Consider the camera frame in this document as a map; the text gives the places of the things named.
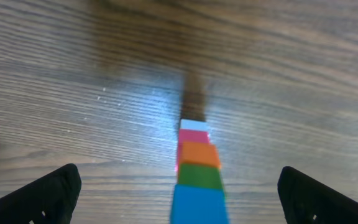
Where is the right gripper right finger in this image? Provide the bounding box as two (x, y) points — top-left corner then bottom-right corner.
(277, 166), (358, 224)

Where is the white cube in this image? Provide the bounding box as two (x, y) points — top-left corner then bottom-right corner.
(179, 119), (209, 133)

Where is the green cube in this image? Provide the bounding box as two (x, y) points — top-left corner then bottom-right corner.
(177, 164), (225, 192)

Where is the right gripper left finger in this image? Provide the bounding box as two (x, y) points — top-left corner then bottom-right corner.
(0, 163), (83, 224)

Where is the pink cube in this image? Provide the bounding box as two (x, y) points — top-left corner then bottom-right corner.
(175, 129), (211, 172)

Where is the orange cube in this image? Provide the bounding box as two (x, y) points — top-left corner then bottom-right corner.
(178, 141), (223, 170)

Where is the blue cube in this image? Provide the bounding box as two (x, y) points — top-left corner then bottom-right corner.
(170, 184), (231, 224)

